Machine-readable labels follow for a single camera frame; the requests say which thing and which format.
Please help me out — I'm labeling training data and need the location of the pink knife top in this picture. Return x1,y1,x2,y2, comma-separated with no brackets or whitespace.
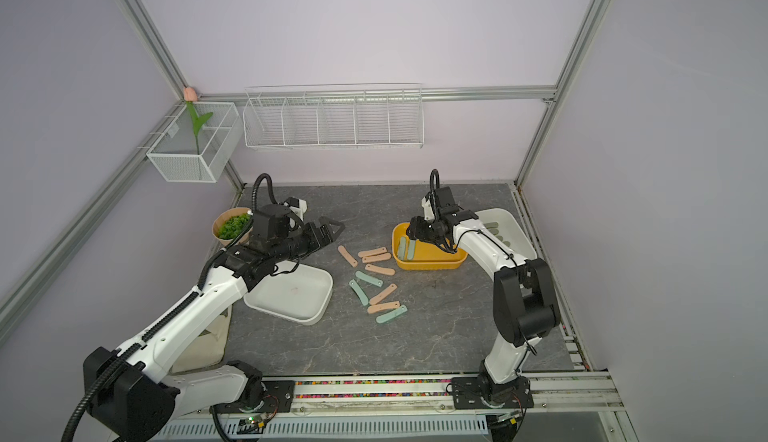
357,247,388,258

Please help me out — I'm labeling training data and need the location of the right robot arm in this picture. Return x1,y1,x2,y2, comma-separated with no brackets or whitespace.
406,169,561,411

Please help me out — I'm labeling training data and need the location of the mint knife short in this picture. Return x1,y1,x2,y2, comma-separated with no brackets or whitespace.
348,279,369,306

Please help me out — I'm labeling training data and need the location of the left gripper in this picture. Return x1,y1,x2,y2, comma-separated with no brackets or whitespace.
272,217,345,264

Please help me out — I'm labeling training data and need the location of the mint knife long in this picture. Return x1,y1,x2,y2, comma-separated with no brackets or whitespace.
397,236,408,260

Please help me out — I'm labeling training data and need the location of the artificial tulip flower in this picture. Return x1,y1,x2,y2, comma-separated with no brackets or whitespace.
183,87,213,155

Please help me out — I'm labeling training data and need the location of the yellow storage box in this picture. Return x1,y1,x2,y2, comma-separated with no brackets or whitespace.
391,222,468,271

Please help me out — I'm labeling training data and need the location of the white wire basket long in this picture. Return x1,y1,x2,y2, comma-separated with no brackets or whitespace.
243,83,425,150

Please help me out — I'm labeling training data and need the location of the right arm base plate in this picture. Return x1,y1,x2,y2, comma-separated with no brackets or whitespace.
446,374,534,410

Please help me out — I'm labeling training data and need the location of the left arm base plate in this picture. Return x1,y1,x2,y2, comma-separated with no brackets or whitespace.
216,379,296,414

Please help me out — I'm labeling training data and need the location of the pink knife by box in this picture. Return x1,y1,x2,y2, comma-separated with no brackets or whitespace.
338,245,358,267

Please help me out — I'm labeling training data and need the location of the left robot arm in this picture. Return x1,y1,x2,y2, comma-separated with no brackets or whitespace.
61,173,345,441

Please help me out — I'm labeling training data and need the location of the pink knife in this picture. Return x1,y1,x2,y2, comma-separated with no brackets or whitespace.
369,283,397,306
338,245,358,267
367,301,400,314
365,264,396,276
357,247,388,258
362,252,392,264

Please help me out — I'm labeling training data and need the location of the white mesh basket small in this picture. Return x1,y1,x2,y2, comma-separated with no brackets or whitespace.
147,102,244,183

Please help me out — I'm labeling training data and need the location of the mint knife bottom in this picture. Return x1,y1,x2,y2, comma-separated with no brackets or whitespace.
406,239,416,261

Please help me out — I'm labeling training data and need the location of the potted green plant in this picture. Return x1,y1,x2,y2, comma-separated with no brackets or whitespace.
212,207,251,246

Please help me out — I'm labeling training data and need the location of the white storage box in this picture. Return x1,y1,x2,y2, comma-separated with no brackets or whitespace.
243,261,333,326
477,208,537,260

